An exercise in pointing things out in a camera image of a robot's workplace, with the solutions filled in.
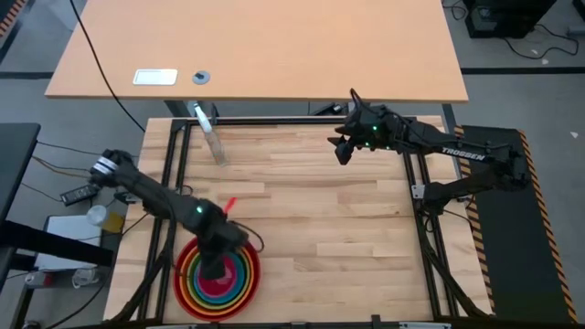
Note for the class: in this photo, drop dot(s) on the black aluminium table frame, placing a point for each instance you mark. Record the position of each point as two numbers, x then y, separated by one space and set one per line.
180 155

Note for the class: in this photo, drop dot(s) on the grey round desk grommet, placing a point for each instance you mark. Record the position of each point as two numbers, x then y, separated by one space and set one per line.
201 77

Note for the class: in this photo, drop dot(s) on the tan wooden desk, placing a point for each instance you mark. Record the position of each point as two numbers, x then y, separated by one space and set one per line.
274 45

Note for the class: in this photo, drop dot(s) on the yellow-green plastic bowl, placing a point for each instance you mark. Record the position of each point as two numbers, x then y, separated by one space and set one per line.
217 311

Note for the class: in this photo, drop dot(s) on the black computer case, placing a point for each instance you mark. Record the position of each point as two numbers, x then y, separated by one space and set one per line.
507 18

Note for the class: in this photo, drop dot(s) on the rainbow nested bowls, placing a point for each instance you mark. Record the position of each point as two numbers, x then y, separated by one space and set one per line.
179 292

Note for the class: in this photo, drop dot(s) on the green plastic bowl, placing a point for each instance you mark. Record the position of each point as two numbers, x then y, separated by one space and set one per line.
217 307

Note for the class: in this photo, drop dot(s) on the teal plastic bowl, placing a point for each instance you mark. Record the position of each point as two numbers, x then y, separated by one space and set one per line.
217 303

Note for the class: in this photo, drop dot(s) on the white flat box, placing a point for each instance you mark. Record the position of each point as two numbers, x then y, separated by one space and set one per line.
68 242

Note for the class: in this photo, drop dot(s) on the clear plastic cup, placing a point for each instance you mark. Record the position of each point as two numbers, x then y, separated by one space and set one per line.
96 215

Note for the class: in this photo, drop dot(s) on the black side table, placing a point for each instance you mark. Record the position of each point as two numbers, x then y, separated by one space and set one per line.
16 160

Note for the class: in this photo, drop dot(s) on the pink plastic bowl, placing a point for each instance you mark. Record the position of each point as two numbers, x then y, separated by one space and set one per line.
221 289

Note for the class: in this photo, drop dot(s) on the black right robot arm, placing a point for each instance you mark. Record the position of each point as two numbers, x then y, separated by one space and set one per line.
461 153

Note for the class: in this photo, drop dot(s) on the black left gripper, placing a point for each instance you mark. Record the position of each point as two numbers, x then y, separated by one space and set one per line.
221 240

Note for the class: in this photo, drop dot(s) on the black mat hazard stripes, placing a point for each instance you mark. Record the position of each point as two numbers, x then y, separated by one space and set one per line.
525 256

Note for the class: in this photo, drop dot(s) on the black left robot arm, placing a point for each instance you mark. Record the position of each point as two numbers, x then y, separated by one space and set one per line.
146 189

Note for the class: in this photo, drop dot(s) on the small red object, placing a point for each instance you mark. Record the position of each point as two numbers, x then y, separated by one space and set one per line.
230 205

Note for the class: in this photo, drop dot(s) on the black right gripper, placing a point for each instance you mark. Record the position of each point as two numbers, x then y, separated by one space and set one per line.
368 130

